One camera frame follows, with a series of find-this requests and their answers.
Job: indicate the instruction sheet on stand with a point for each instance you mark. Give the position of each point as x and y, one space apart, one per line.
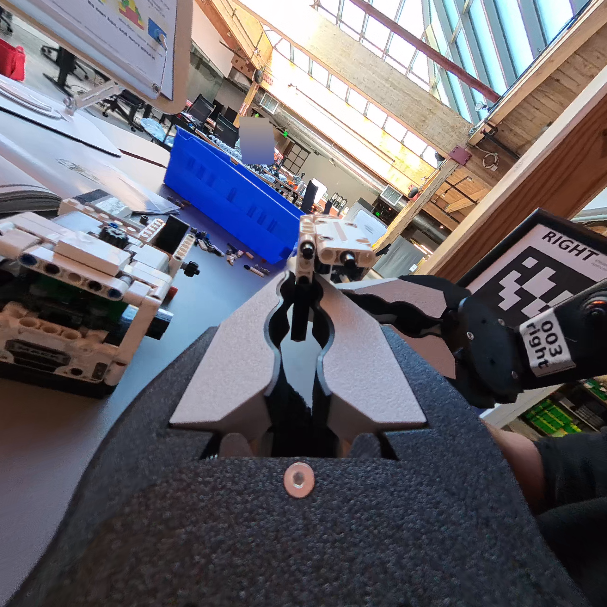
182 57

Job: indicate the printed instruction sheet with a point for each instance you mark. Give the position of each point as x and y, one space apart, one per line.
114 38

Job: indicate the shelf of green boxes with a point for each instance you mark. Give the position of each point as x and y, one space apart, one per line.
559 412

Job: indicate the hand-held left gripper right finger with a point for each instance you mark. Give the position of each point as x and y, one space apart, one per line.
370 379

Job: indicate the white green lego truck model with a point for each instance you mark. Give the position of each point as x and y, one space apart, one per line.
71 303

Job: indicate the person's right hand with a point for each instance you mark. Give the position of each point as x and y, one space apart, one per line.
517 460

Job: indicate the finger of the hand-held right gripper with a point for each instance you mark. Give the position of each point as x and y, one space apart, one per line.
431 353
403 294

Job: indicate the black lego connector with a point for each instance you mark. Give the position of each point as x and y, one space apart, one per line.
190 269

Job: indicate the blue plastic bin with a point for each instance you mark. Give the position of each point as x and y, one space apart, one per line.
227 189

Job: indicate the person's right forearm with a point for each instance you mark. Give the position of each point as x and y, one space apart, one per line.
574 512

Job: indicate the maroon wall box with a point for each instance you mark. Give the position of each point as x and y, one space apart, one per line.
460 155

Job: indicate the black lego frame assembly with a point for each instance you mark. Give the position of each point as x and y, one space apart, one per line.
171 234

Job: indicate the pile of small lego pieces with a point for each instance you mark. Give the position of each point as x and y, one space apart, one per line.
227 253

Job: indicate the round clear stand base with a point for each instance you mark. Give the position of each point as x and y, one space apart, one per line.
28 97

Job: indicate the black office chair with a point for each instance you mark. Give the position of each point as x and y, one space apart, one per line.
64 66
201 111

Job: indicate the white black lego subassembly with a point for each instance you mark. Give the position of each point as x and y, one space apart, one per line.
336 237

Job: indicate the red bag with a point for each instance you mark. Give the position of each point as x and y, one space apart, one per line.
12 59

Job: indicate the grey wall vent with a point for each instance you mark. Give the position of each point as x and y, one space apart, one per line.
269 103

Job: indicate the light blue plastic bag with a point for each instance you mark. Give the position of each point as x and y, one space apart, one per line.
152 130

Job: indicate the open lego instruction booklet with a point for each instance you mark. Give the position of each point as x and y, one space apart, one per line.
118 189

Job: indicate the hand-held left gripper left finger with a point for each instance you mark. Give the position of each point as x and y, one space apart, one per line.
232 370

